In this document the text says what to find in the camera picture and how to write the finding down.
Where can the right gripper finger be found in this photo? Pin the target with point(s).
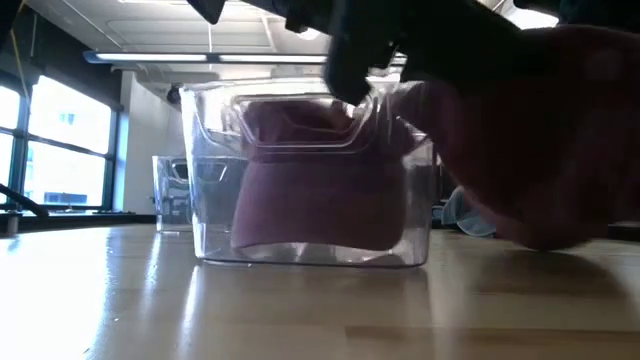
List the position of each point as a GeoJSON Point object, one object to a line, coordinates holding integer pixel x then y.
{"type": "Point", "coordinates": [207, 10]}
{"type": "Point", "coordinates": [357, 70]}

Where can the maroon baseball cap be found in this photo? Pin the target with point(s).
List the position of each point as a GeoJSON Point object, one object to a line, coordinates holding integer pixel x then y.
{"type": "Point", "coordinates": [540, 150]}
{"type": "Point", "coordinates": [320, 200]}

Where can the clear plastic bin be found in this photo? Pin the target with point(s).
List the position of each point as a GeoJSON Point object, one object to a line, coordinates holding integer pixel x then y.
{"type": "Point", "coordinates": [210, 240]}
{"type": "Point", "coordinates": [167, 210]}

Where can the ceiling light strip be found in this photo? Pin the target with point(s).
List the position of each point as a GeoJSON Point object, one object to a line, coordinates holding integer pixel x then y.
{"type": "Point", "coordinates": [150, 57]}
{"type": "Point", "coordinates": [275, 58]}

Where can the light blue fabric object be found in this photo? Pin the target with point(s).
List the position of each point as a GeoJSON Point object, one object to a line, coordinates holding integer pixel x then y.
{"type": "Point", "coordinates": [470, 220]}

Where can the black security camera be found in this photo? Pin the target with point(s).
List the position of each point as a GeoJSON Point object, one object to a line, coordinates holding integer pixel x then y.
{"type": "Point", "coordinates": [173, 95]}

